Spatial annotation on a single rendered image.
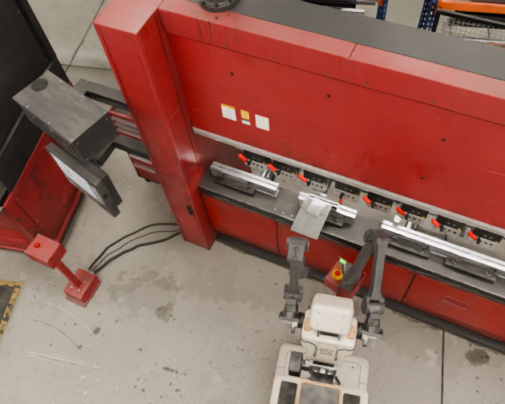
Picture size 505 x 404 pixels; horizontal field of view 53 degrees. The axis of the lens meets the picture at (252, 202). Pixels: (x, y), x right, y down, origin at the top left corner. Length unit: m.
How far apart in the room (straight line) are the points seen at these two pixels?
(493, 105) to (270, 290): 2.46
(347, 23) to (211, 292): 2.51
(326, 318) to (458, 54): 1.36
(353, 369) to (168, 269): 1.69
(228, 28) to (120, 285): 2.58
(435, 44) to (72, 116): 1.75
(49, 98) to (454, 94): 1.97
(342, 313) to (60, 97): 1.82
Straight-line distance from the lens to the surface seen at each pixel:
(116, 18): 2.63
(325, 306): 2.63
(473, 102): 2.28
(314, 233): 3.22
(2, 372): 4.53
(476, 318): 3.79
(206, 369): 4.01
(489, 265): 3.37
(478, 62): 2.36
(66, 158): 3.08
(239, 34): 2.44
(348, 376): 3.68
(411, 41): 2.38
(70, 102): 2.84
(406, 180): 2.82
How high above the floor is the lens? 3.86
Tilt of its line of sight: 59 degrees down
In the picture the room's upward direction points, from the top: 8 degrees counter-clockwise
